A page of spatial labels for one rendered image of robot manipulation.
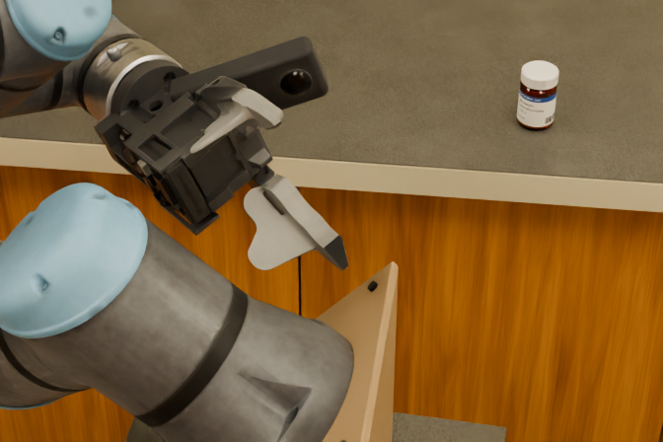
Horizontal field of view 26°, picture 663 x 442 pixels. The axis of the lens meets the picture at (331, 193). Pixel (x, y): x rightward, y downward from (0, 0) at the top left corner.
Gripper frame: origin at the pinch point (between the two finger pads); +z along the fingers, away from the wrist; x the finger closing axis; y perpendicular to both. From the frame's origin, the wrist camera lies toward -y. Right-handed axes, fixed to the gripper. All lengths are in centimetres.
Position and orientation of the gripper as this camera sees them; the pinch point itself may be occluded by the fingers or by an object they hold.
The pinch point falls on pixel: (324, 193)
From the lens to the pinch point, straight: 98.9
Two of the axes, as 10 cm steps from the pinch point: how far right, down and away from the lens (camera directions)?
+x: -3.1, -6.7, -6.8
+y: -7.4, 6.1, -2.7
